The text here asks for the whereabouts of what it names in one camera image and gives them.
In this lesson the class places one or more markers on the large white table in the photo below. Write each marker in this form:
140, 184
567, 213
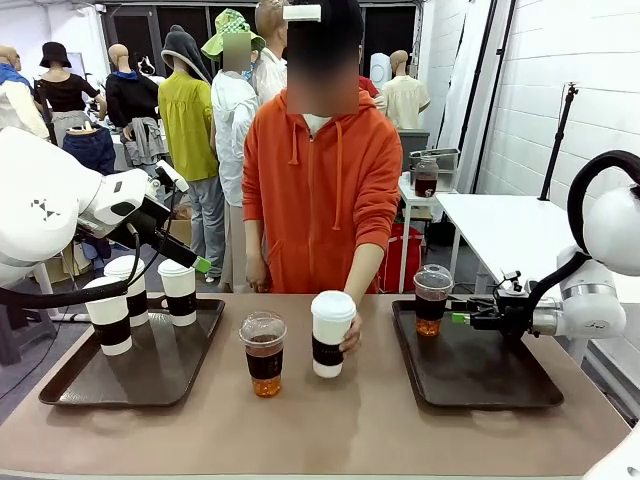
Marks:
500, 225

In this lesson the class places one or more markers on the person in orange hoodie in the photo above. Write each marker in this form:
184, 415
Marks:
310, 210

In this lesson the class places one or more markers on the black stool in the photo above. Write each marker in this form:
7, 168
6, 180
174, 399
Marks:
20, 340

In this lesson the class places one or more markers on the black tripod pole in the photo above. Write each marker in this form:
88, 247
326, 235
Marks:
557, 145

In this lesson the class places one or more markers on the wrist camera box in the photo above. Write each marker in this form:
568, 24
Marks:
172, 175
512, 282

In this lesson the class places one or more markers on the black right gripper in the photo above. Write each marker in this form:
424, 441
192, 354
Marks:
505, 315

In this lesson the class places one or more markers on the white cylinder object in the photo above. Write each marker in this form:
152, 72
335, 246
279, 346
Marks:
380, 67

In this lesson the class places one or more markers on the black cap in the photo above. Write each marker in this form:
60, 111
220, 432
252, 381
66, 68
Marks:
345, 20

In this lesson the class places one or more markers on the person's right hand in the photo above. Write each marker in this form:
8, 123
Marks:
259, 275

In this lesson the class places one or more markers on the blue jeans mannequin form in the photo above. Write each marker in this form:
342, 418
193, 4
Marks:
92, 147

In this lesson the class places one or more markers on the white head-mounted camera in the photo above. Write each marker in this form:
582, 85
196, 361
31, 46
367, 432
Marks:
301, 13

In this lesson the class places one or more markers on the mannequin black top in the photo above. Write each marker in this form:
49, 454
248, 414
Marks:
65, 92

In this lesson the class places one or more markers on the tall mannequin white shirt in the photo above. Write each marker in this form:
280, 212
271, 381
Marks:
267, 75

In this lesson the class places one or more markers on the mannequin cream shirt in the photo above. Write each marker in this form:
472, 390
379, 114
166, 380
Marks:
405, 100

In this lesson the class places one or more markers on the person's right forearm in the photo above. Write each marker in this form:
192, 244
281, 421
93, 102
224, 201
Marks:
252, 235

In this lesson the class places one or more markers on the white side table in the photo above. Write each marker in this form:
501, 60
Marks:
407, 195

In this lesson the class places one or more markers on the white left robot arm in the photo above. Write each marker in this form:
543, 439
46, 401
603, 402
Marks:
40, 200

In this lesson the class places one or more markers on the mannequin black sweater blue collar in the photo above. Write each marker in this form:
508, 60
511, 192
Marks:
130, 100

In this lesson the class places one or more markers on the dark brown plastic tray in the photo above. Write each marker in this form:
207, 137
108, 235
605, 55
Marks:
165, 370
475, 370

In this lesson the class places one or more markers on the black floor stand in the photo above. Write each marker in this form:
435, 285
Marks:
45, 110

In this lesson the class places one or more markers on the person's left forearm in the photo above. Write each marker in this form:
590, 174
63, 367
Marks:
362, 275

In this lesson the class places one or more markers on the cardboard box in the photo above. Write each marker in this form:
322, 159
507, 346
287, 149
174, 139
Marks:
182, 230

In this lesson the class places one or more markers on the green checked sun hat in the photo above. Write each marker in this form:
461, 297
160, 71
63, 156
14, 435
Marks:
227, 22

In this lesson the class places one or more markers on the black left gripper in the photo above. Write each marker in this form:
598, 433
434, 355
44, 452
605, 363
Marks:
147, 225

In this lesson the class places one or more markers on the person's left hand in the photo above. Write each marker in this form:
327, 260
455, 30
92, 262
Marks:
352, 335

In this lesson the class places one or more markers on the mannequin yellow-green shirt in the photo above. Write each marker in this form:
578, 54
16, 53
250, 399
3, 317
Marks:
187, 130

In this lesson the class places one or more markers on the red bag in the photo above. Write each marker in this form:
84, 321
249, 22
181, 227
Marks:
402, 255

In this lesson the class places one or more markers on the grey hood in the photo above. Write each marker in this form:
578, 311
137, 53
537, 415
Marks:
182, 45

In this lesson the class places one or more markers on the clear plastic cup iced tea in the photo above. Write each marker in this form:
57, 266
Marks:
263, 365
431, 310

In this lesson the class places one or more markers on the black bucket hat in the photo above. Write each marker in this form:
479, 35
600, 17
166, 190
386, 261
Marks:
55, 52

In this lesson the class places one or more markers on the white paper cup black sleeve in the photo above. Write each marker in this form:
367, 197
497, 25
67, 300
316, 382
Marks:
327, 325
112, 320
137, 310
179, 300

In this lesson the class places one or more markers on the mannequin white and blue jacket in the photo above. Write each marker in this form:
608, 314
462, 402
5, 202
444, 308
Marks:
12, 100

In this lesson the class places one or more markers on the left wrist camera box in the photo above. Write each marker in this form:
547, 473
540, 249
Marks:
172, 175

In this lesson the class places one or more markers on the grey bin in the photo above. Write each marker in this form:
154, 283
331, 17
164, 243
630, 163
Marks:
415, 142

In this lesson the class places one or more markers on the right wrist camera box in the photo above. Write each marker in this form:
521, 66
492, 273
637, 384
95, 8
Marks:
512, 282

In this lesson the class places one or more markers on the glass jar dark tea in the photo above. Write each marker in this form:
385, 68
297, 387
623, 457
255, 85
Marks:
426, 180

